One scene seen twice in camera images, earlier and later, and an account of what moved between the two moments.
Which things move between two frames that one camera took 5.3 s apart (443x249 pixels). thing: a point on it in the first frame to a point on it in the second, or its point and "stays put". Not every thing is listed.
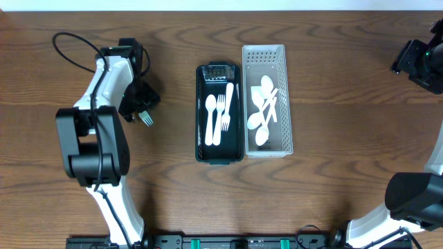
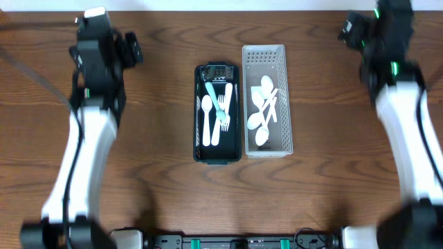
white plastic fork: x=146 y=117 to x=219 y=111
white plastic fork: x=220 y=104 stays put
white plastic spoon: x=262 y=133 stays put
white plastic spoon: x=255 y=119 stays put
